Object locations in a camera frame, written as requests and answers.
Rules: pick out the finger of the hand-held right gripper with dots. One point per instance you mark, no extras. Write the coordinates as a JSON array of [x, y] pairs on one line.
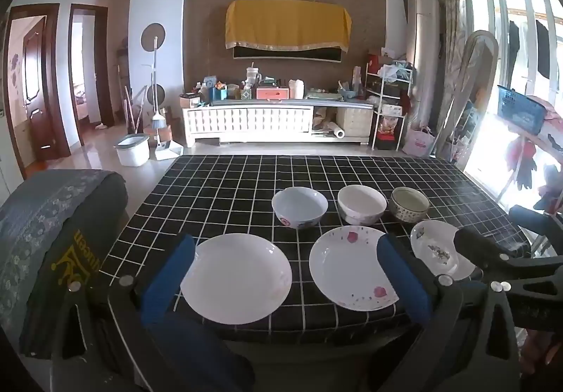
[[536, 222], [477, 249]]

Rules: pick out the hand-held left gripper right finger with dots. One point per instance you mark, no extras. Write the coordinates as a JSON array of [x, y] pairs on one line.
[[404, 282]]

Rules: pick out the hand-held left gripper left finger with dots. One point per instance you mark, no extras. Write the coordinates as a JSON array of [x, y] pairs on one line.
[[167, 282]]

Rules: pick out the small white plate grey print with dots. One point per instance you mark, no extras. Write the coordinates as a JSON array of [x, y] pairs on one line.
[[429, 242]]

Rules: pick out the plain white bowl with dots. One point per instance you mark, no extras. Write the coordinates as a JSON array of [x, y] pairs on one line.
[[361, 203]]

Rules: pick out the person's right hand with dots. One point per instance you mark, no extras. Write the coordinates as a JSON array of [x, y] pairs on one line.
[[543, 350]]

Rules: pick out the white plate pink petals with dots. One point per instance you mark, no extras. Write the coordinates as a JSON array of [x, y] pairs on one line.
[[347, 264]]

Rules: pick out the red hanging cloth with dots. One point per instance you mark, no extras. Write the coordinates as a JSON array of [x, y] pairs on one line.
[[523, 159]]

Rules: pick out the plain white plate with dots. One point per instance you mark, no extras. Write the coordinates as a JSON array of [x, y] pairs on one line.
[[237, 280]]

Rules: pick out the dark patterned bowl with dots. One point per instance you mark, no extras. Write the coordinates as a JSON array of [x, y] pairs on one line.
[[409, 203]]

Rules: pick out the dark cloth yellow print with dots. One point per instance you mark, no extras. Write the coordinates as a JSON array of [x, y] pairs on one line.
[[83, 238]]

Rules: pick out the black white checked tablecloth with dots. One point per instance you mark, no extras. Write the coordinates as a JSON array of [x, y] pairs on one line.
[[228, 189]]

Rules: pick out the blue plastic basket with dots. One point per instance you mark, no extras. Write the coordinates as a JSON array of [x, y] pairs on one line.
[[521, 108]]

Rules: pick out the pink shopping bag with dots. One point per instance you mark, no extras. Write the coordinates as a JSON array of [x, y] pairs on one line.
[[418, 142]]

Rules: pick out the bluish white floral bowl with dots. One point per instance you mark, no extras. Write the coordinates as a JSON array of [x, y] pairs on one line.
[[299, 205]]

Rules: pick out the white flat mop base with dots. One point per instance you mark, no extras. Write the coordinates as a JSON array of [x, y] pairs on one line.
[[169, 151]]

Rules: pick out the white bucket grey rim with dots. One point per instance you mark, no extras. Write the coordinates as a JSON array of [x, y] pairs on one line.
[[132, 150]]

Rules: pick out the grey floral sofa cover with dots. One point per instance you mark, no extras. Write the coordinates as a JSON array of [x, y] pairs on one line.
[[39, 216]]

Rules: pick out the folded ironing board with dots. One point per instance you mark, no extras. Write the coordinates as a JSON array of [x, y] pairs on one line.
[[470, 79]]

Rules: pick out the white paper roll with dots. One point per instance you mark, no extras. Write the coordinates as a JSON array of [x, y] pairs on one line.
[[336, 130]]

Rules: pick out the woven storage box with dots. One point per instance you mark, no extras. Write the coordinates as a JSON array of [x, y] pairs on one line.
[[354, 120]]

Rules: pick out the wooden broom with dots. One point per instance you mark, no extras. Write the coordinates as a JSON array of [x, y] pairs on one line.
[[132, 110]]

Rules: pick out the white television cabinet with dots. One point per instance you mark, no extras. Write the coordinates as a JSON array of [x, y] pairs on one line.
[[246, 121]]

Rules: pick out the dark hanging garment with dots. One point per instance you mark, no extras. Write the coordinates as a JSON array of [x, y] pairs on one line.
[[513, 40]]

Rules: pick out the standing silver air conditioner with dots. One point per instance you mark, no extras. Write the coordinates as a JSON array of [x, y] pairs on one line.
[[423, 62]]

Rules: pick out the white mop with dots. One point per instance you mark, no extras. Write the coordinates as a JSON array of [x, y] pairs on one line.
[[156, 79]]

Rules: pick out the orange storage box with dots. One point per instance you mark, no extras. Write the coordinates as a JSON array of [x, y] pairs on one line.
[[272, 93]]

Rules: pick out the white plastic jug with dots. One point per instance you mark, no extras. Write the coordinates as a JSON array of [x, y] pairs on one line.
[[297, 89]]

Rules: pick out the brown wooden door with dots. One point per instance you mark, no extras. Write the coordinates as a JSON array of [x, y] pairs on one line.
[[37, 88]]

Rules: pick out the patterned curtain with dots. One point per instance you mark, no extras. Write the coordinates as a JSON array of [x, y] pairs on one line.
[[451, 0]]

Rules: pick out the black television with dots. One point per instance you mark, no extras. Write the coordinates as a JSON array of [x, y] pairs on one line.
[[286, 54]]

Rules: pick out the yellow television cover cloth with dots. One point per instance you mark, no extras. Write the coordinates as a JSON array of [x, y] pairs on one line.
[[286, 24]]

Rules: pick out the round brown wall disc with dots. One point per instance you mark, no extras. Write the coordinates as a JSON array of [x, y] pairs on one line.
[[152, 35], [159, 93]]

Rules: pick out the brown door frame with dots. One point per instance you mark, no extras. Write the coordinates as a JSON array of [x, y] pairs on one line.
[[103, 66]]

